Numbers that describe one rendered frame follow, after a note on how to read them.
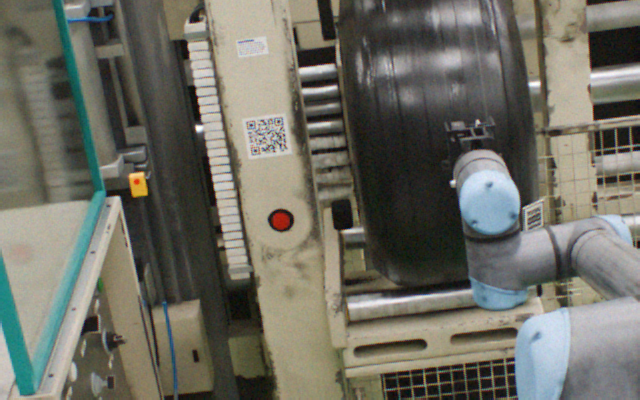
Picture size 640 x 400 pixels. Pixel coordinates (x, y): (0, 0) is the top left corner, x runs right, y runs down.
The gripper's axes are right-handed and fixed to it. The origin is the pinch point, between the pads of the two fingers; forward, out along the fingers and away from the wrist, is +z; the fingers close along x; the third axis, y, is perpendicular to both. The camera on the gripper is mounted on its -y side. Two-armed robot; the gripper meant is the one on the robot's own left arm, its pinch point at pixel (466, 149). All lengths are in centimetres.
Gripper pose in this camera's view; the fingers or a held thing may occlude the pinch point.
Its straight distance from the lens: 205.0
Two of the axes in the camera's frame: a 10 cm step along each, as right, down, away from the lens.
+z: 0.0, -3.0, 9.5
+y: -1.3, -9.4, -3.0
